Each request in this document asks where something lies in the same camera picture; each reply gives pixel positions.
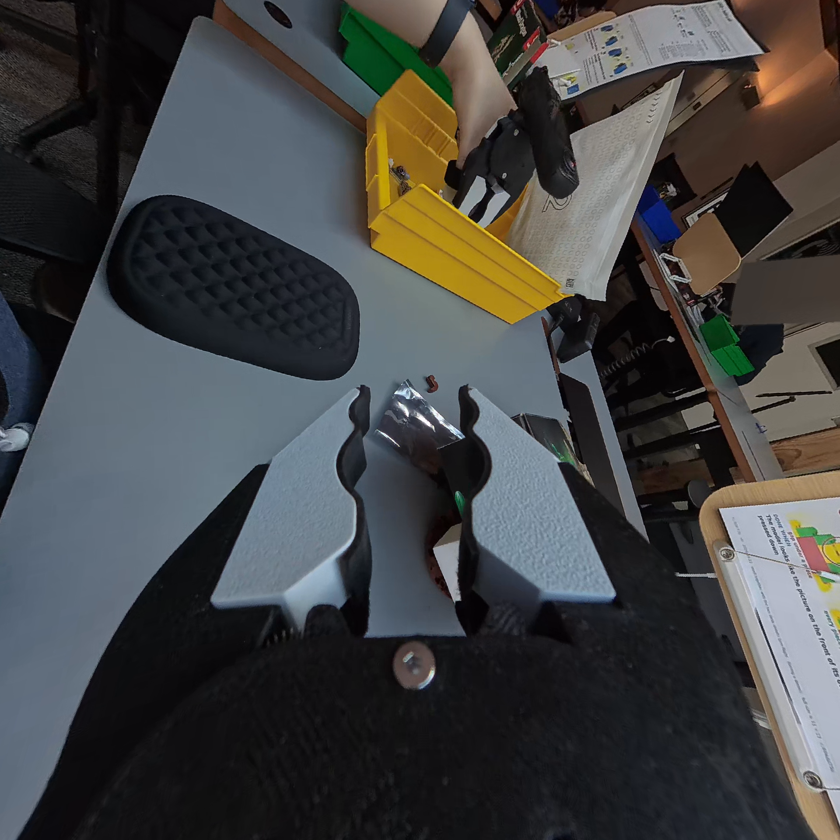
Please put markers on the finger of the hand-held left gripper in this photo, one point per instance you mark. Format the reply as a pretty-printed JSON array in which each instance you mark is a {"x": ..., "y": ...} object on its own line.
[
  {"x": 499, "y": 203},
  {"x": 467, "y": 197}
]

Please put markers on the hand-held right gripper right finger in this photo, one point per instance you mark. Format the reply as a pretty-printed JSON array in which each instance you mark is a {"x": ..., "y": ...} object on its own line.
[{"x": 538, "y": 531}]

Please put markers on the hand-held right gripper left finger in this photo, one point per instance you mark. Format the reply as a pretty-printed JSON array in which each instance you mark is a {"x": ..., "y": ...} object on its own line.
[{"x": 289, "y": 525}]

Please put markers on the yellow plastic bin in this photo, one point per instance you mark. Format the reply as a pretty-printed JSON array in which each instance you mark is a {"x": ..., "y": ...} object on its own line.
[{"x": 459, "y": 262}]

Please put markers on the black toy set box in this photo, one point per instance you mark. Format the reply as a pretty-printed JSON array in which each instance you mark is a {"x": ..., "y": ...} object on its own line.
[{"x": 544, "y": 436}]

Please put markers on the white foam cube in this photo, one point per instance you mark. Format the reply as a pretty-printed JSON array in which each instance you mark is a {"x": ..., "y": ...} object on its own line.
[{"x": 446, "y": 564}]

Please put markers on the brown round brick model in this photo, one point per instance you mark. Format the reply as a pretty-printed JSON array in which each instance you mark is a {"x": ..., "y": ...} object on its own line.
[{"x": 436, "y": 525}]

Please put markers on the silver foil bag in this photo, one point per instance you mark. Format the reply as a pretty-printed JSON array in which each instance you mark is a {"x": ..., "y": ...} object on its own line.
[{"x": 413, "y": 420}]

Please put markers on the person's left forearm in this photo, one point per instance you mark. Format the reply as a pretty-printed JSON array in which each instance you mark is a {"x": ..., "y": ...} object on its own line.
[{"x": 394, "y": 16}]

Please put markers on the grey adjoining desk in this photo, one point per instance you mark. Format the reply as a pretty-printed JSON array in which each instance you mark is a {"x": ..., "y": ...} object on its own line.
[{"x": 605, "y": 423}]

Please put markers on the grey desk with round grommet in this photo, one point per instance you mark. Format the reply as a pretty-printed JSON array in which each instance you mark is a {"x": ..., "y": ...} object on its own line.
[{"x": 295, "y": 52}]

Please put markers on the person's left hand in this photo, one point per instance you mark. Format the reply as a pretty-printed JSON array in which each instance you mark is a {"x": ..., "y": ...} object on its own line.
[{"x": 479, "y": 85}]

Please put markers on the loose brick pieces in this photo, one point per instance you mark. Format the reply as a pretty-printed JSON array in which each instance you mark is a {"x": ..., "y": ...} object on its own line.
[{"x": 400, "y": 177}]

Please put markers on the white numbered paper bag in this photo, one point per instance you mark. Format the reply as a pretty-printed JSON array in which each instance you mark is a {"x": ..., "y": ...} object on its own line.
[{"x": 590, "y": 210}]

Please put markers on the green toy set box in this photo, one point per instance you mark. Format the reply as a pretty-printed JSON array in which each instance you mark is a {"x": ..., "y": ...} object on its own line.
[{"x": 515, "y": 39}]

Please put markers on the black wristwatch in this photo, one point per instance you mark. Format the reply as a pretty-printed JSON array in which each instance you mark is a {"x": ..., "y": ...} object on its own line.
[{"x": 446, "y": 33}]

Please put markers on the blue plastic bin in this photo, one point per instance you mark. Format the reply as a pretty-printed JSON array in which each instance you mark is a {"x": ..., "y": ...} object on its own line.
[{"x": 659, "y": 216}]

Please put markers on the curled printed instruction sheet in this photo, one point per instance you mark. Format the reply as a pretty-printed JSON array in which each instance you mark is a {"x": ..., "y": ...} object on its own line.
[{"x": 656, "y": 39}]

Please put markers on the wooden workbench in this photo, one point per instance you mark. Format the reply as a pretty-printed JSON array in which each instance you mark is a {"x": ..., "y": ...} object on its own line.
[{"x": 741, "y": 420}]

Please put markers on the black wrist rest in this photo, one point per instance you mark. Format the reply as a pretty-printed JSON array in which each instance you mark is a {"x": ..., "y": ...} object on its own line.
[{"x": 229, "y": 289}]

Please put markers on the black monitor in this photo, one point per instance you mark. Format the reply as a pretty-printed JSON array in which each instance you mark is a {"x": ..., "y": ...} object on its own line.
[{"x": 754, "y": 203}]

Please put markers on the small green plastic bin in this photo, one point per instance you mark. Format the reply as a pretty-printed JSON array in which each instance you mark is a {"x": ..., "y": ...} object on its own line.
[
  {"x": 735, "y": 361},
  {"x": 718, "y": 334}
]

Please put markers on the person's white shoe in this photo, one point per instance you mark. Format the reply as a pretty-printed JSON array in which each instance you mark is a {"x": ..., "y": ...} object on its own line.
[{"x": 13, "y": 436}]

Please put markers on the person's blue jeans leg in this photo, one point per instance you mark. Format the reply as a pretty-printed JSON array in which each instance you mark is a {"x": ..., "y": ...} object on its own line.
[{"x": 16, "y": 367}]

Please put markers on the black office chair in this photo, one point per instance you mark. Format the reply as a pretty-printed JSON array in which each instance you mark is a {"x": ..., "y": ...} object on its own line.
[{"x": 39, "y": 203}]

